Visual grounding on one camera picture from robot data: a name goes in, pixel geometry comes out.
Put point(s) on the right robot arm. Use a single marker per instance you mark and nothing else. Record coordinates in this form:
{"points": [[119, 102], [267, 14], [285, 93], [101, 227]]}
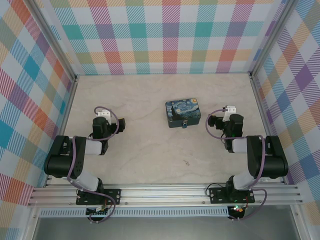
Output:
{"points": [[272, 162]]}

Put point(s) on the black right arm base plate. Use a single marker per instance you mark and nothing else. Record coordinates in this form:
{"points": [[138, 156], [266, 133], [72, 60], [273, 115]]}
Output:
{"points": [[217, 195]]}

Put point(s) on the grey metal panel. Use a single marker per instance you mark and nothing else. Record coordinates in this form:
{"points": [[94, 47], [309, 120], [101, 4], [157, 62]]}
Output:
{"points": [[162, 228]]}

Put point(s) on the aluminium frame post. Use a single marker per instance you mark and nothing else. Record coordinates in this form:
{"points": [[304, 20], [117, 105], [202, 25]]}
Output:
{"points": [[53, 40], [272, 37]]}

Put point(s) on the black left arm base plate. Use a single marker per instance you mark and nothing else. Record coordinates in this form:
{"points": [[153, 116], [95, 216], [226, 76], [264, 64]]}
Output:
{"points": [[113, 196]]}

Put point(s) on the aluminium mounting rail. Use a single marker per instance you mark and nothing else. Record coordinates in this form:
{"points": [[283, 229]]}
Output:
{"points": [[162, 193]]}

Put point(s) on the aluminium side rail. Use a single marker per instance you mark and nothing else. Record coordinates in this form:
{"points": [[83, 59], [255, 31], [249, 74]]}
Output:
{"points": [[265, 120], [62, 130]]}

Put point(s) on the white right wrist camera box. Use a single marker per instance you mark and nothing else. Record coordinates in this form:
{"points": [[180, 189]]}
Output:
{"points": [[230, 110]]}

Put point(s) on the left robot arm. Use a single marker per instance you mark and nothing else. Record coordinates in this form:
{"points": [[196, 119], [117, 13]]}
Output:
{"points": [[60, 162]]}

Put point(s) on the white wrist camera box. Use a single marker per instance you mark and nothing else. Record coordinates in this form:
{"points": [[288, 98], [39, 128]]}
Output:
{"points": [[104, 113], [230, 110]]}

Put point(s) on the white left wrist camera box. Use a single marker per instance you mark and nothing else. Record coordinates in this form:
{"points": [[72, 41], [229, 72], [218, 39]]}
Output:
{"points": [[104, 113]]}

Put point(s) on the small padlock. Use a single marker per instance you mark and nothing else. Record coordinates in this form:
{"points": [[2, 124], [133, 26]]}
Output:
{"points": [[184, 124]]}

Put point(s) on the starry night painted tin box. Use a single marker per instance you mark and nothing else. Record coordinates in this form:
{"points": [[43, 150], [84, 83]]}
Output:
{"points": [[182, 110]]}

